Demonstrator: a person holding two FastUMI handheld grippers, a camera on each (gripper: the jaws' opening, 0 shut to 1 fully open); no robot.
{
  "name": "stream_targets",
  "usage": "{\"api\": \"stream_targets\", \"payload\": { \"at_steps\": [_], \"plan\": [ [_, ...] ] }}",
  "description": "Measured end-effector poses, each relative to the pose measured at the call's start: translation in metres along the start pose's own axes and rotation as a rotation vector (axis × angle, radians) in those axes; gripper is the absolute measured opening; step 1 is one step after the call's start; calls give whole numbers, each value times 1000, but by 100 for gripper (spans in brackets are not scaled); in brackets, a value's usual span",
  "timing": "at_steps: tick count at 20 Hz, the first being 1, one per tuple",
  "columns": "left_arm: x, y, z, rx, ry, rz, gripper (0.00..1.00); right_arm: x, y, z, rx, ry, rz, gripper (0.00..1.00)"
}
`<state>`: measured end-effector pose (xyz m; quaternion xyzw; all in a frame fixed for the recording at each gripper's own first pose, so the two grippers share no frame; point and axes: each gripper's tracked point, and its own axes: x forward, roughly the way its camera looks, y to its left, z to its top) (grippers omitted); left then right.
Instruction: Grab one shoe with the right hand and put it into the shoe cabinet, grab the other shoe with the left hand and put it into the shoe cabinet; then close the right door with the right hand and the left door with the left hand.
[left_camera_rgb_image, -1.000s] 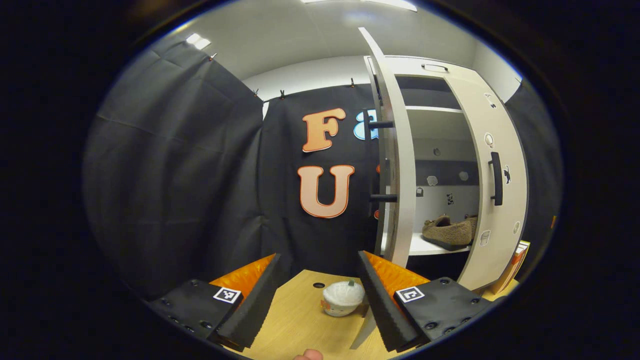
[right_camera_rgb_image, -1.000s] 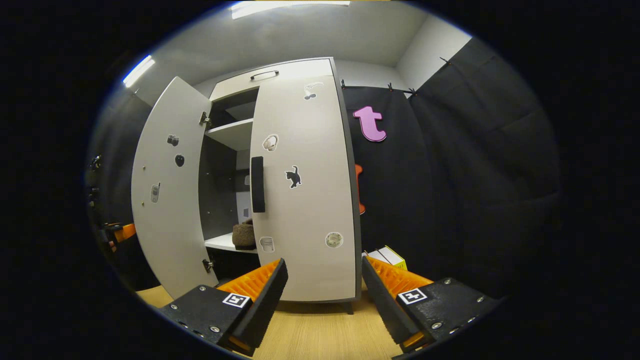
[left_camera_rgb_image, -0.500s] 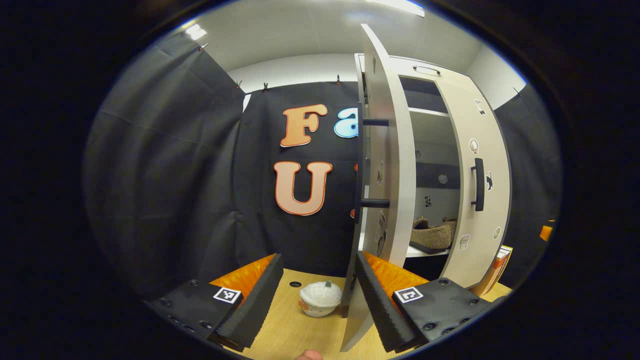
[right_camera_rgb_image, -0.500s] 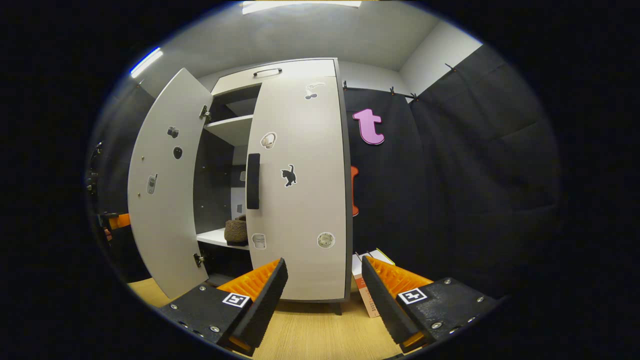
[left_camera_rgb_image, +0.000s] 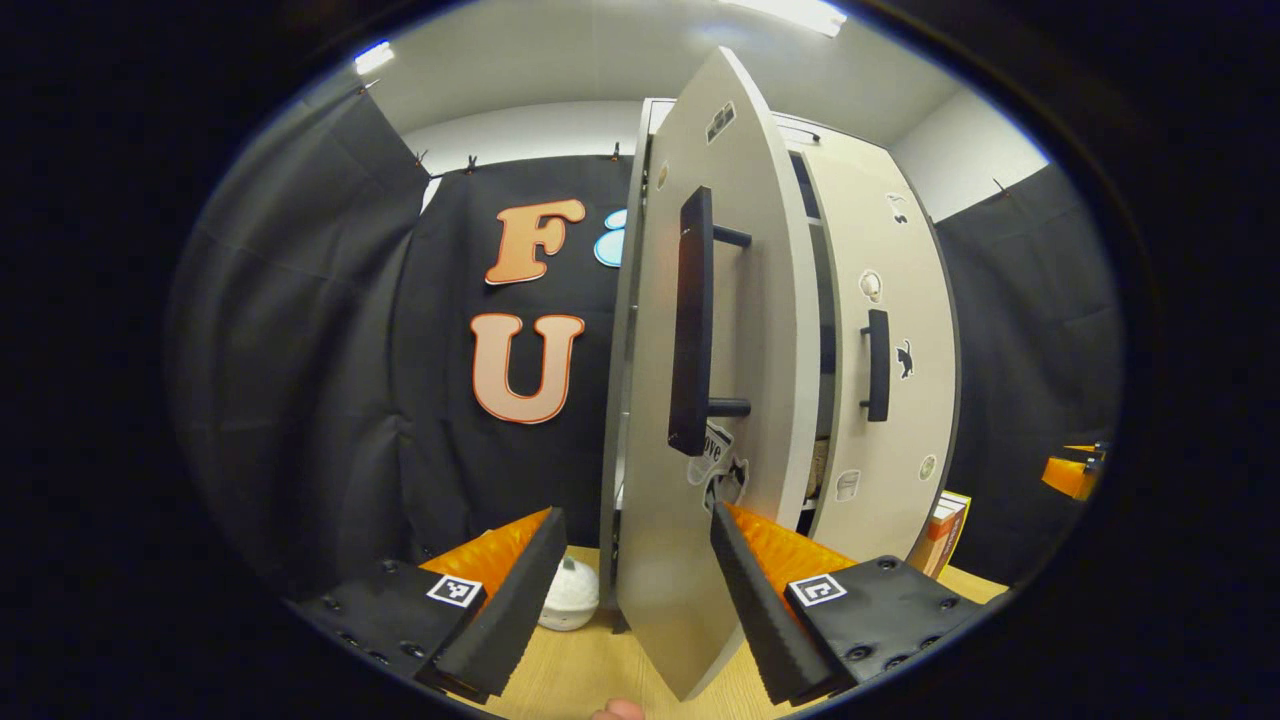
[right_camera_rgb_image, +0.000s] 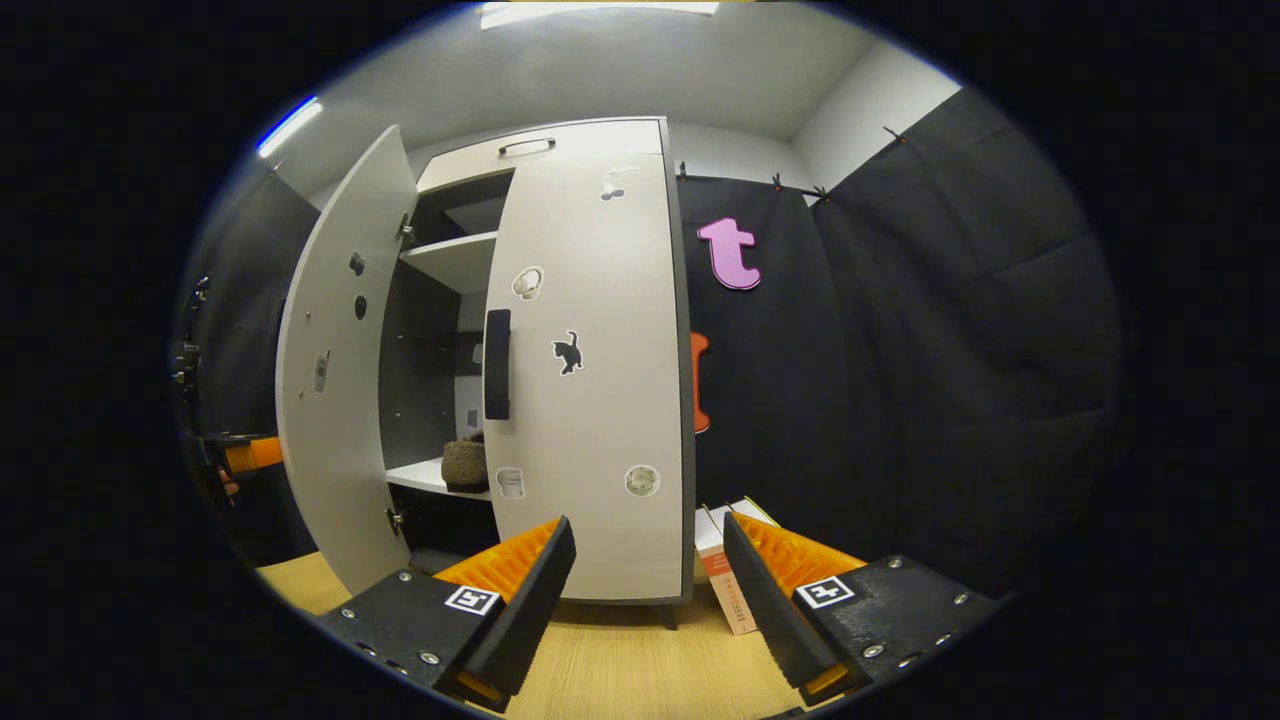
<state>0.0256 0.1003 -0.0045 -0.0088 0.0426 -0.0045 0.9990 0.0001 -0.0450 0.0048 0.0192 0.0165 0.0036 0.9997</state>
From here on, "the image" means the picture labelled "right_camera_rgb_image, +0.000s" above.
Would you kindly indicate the brown fuzzy shoe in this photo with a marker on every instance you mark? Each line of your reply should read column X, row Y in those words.
column 465, row 465

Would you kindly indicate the plain white carton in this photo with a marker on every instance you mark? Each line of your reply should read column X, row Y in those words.
column 718, row 508

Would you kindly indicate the white cabinet shelf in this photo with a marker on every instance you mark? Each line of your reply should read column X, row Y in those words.
column 420, row 475
column 455, row 260

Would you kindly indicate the black backdrop cloth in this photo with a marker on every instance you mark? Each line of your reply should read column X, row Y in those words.
column 250, row 300
column 950, row 350

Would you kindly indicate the orange and white carton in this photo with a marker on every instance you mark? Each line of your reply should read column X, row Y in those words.
column 722, row 590

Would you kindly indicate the white shoe cabinet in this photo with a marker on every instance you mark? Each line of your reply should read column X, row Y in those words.
column 420, row 350

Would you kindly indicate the white carton with yellow edge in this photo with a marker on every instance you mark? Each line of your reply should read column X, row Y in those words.
column 750, row 505

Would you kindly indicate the ceiling light panel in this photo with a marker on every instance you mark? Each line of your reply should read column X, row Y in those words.
column 600, row 12
column 288, row 127

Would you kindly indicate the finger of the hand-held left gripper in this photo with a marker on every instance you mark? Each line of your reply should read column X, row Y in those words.
column 258, row 454

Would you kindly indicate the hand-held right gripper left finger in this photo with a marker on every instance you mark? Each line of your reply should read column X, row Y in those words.
column 525, row 620

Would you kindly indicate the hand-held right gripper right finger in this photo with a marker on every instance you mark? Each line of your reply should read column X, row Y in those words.
column 765, row 610

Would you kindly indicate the white cabinet door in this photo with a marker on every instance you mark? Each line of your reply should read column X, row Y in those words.
column 335, row 450
column 610, row 420

